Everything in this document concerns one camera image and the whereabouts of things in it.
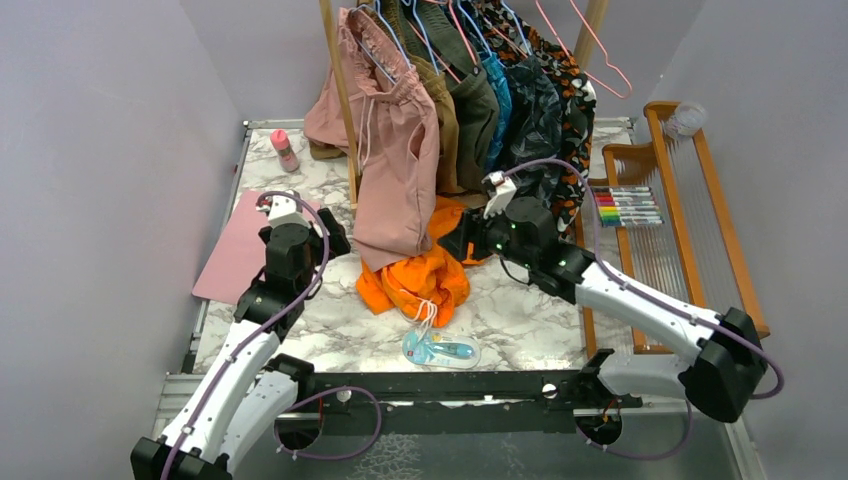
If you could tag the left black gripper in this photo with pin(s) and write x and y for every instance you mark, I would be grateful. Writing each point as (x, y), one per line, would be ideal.
(337, 243)

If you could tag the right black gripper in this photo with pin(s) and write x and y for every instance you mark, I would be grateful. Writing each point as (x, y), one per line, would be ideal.
(471, 228)

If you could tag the pink shorts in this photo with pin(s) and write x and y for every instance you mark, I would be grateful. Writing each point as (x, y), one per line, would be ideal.
(398, 153)

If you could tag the blue wire hanger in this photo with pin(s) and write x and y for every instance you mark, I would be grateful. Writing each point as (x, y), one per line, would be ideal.
(382, 45)

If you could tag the pink wire hanger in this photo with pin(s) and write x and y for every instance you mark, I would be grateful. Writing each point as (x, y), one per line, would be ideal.
(606, 60)

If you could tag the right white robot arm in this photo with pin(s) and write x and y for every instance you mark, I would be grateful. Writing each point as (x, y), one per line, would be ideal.
(718, 359)

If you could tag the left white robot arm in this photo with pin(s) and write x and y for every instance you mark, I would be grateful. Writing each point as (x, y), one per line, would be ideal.
(249, 383)

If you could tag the dark leaf print shorts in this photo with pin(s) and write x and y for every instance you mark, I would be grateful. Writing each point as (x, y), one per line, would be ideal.
(533, 130)

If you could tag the blue patterned hanging shorts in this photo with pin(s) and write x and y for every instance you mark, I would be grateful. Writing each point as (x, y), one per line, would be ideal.
(496, 79)

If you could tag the orange camo hanging shorts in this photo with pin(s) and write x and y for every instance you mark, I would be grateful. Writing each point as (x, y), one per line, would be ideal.
(559, 187)

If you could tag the dark green hanging shorts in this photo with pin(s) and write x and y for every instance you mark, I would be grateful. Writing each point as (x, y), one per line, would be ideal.
(431, 35)

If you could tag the pink clipboard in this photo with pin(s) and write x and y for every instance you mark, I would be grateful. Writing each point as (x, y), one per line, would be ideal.
(250, 253)

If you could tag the pink bottle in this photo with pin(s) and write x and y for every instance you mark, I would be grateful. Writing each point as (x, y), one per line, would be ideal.
(282, 145)

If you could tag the packaged blue toothbrush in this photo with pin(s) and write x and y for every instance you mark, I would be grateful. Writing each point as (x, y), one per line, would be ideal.
(440, 350)

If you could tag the coloured marker set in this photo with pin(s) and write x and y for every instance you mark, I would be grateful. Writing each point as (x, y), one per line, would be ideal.
(627, 206)

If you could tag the wooden dish rack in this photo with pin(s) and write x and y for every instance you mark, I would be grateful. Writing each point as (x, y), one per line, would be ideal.
(695, 254)

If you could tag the clear plastic cup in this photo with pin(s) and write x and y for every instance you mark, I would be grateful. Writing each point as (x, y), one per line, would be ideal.
(685, 121)

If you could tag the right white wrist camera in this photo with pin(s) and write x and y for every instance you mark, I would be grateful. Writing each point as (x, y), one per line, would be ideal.
(501, 189)

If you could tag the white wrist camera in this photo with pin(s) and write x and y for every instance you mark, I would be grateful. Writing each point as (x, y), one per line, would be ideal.
(283, 209)
(501, 189)

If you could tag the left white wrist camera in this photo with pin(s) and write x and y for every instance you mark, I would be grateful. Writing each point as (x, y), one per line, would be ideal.
(283, 209)

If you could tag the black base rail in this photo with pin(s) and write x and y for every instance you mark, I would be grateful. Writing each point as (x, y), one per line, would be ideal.
(434, 403)

